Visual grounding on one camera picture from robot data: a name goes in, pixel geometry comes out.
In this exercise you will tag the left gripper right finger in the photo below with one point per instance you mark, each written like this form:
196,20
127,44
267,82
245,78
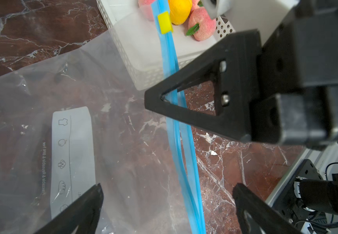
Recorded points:
256,217

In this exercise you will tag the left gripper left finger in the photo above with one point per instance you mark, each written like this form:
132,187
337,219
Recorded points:
82,216

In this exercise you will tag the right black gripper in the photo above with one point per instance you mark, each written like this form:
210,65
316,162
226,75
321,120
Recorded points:
297,74

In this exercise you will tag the pink peach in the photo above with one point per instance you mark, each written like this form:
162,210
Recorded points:
200,25
145,7
196,4

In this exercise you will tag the clear zip-top bag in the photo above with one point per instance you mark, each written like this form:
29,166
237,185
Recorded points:
71,118

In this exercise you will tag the white perforated plastic basket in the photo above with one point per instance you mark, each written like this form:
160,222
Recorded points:
138,41

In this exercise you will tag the yellow peach left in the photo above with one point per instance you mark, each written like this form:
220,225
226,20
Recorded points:
179,10

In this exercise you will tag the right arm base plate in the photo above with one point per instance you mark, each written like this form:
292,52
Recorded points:
286,198

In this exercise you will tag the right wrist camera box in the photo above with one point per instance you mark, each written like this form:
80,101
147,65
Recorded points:
264,15

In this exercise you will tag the aluminium frame rail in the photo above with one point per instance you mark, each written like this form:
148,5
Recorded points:
325,161

